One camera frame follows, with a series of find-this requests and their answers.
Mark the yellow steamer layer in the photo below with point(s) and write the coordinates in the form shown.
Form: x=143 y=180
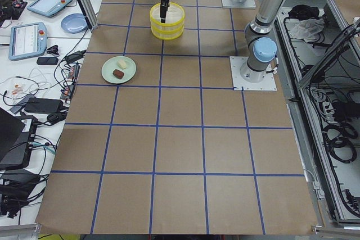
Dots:
x=167 y=34
x=175 y=15

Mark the white bun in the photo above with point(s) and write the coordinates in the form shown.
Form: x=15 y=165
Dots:
x=121 y=63

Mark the green plate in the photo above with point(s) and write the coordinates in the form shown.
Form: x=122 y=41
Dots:
x=111 y=64

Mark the brown bun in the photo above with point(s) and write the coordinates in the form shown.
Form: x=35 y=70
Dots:
x=118 y=73

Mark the blue plate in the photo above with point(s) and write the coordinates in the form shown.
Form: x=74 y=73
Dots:
x=74 y=23

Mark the upper teach pendant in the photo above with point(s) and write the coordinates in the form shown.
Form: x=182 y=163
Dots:
x=48 y=8

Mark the teach pendant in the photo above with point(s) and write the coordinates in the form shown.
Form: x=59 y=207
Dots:
x=48 y=8
x=27 y=41

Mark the lower teach pendant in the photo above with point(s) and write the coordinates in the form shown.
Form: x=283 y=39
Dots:
x=27 y=41

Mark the white cloth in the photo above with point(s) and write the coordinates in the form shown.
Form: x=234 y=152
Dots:
x=307 y=30

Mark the black power brick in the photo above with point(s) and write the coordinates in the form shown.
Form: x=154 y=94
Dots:
x=43 y=105

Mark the black laptop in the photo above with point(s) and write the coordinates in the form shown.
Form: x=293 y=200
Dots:
x=17 y=136

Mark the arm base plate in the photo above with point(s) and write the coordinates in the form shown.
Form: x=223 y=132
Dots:
x=242 y=4
x=243 y=78

